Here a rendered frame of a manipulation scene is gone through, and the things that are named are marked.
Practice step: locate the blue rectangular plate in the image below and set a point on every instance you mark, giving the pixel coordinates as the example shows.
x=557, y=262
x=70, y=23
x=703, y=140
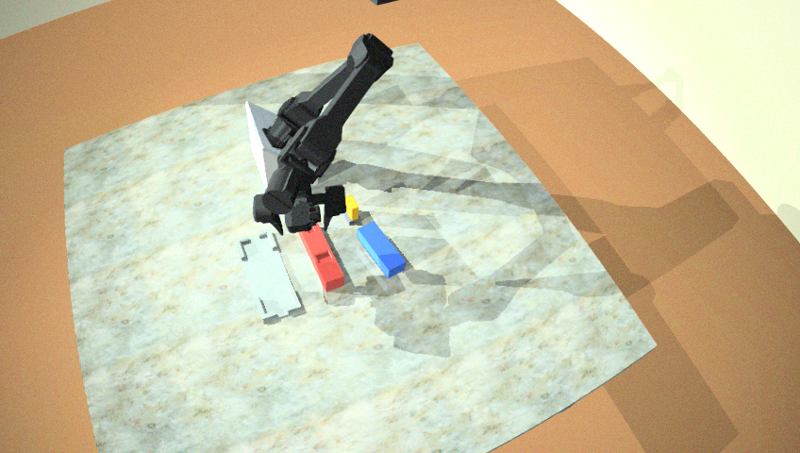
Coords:
x=381, y=250

